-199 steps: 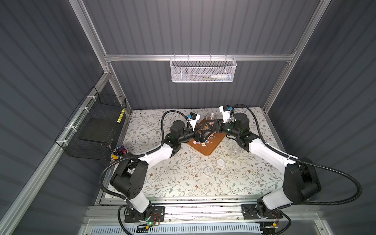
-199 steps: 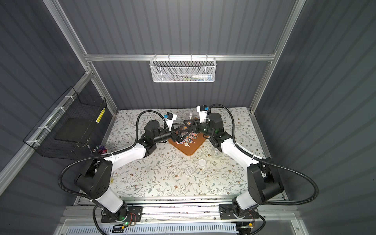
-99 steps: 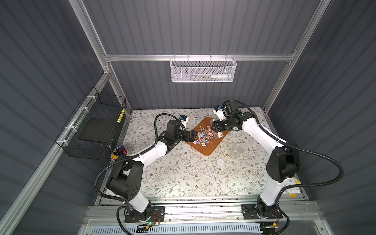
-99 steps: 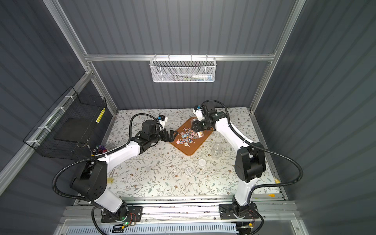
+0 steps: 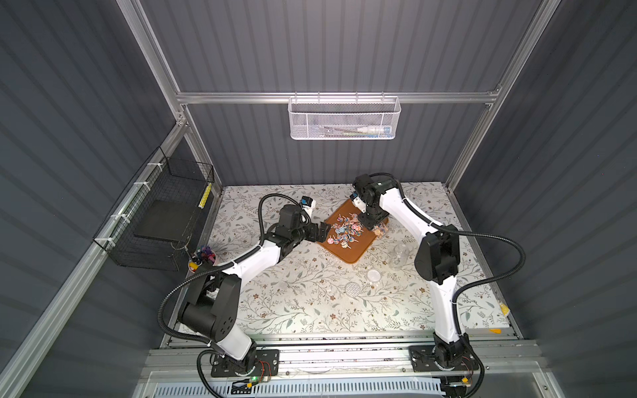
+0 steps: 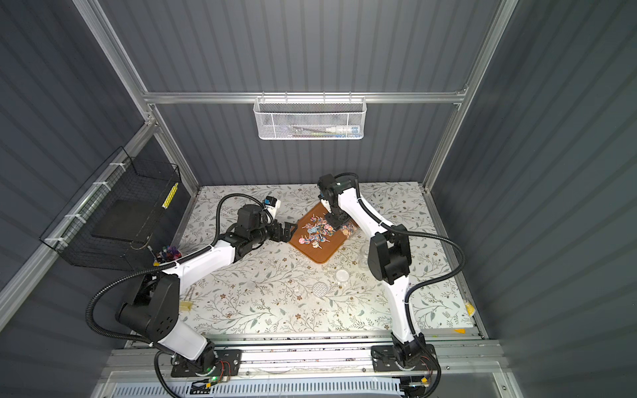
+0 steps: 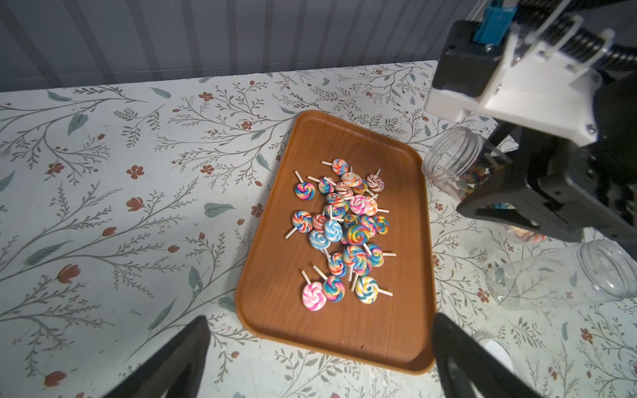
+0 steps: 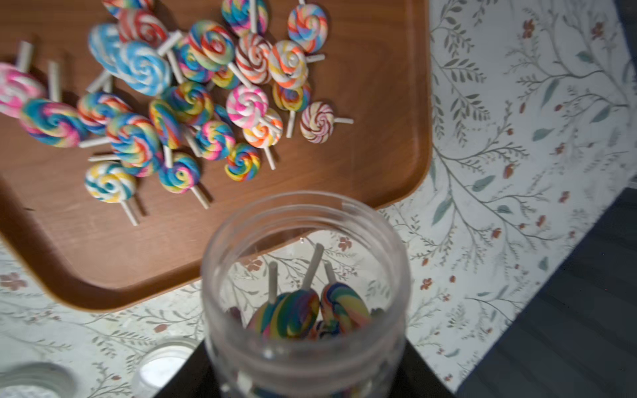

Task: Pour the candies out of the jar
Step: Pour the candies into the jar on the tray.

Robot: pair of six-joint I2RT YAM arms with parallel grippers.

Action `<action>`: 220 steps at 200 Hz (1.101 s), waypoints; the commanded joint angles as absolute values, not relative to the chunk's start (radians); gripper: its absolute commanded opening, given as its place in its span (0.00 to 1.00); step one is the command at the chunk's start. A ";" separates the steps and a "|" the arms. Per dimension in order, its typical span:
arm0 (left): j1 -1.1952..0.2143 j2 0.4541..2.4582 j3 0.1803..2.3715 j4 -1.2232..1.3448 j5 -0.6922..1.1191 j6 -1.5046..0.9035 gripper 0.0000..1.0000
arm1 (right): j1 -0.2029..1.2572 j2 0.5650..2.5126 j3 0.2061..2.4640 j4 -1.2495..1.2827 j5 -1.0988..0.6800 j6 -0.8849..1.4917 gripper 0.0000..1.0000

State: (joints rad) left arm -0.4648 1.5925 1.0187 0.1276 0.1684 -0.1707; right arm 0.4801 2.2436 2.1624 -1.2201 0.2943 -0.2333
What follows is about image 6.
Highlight pile of colourful lollipops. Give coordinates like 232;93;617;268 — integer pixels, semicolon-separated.
297;215;357;249

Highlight clear candy jar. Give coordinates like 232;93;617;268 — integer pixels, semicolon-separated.
357;246;369;270

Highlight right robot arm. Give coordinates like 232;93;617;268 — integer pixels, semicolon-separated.
317;172;426;369

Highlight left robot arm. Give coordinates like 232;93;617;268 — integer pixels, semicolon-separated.
115;196;297;362

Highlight brown wooden tray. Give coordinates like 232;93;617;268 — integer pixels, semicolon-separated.
290;202;358;264

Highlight pens in white basket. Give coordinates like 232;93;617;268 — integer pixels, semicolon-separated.
289;125;363;138

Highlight pink pen cup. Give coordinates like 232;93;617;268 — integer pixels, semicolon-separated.
154;246;182;266

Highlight yellow tag on basket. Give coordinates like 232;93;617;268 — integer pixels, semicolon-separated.
162;182;179;209

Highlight yellow sticky note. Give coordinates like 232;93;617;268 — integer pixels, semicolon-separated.
179;301;193;313

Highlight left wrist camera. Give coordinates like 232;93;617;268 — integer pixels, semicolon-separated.
263;196;281;219

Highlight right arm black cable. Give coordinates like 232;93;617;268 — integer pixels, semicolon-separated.
334;172;467;398

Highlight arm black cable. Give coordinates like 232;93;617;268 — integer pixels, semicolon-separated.
85;192;267;398
334;172;467;398

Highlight white wire mesh basket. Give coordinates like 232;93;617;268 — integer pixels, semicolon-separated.
253;98;368;141

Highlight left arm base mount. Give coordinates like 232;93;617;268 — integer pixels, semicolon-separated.
171;349;243;379

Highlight black wire basket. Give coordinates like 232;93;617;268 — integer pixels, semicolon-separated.
40;151;191;271

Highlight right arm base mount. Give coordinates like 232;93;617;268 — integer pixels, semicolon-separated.
370;343;436;372

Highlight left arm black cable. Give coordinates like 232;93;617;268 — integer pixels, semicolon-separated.
85;192;267;398

